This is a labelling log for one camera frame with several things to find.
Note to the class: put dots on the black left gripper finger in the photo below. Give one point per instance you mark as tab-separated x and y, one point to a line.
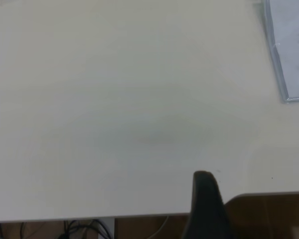
206	206

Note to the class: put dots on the transparent zipper bag green edge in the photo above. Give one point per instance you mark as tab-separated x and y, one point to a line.
291	49

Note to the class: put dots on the white table leg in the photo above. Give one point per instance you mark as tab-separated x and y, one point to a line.
111	229

